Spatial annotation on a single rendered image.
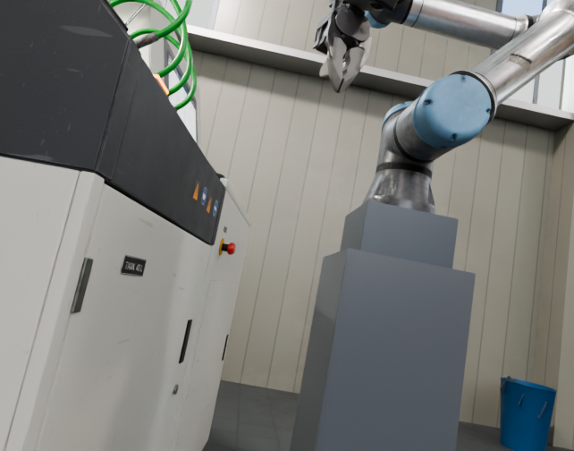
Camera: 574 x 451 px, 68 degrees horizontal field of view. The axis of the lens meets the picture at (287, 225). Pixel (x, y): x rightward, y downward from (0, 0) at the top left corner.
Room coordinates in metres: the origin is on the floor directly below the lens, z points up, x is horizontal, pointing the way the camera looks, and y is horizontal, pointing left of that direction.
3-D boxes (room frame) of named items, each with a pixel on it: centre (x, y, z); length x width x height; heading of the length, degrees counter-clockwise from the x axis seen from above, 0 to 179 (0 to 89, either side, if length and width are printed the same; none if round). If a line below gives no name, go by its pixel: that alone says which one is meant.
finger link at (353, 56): (0.73, -0.05, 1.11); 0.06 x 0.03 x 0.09; 24
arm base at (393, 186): (0.88, -0.22, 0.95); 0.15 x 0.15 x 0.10
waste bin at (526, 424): (2.95, -1.76, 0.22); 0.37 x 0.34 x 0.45; 94
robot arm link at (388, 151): (0.87, -0.22, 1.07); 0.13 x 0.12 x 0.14; 7
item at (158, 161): (0.80, 0.22, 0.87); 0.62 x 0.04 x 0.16; 178
